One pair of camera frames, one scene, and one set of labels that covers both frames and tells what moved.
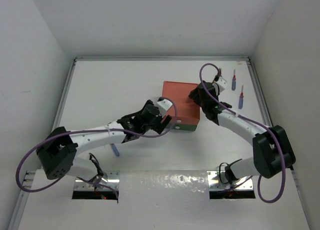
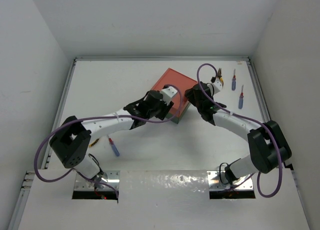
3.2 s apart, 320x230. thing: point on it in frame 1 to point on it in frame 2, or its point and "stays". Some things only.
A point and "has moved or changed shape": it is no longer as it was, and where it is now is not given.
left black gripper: x=157 y=124 to x=164 y=108
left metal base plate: x=110 y=178 stays
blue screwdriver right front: x=240 y=103 stays
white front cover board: x=161 y=200 stays
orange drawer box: x=188 y=110 has moved or changed shape
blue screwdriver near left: x=115 y=149 stays
